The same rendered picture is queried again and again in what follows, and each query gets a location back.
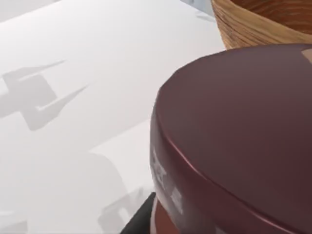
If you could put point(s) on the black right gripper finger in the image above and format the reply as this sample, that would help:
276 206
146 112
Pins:
142 218

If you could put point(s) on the dark red round jar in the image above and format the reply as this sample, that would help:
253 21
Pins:
234 136

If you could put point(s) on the woven wooden basket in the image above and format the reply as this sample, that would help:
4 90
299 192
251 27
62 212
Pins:
253 26

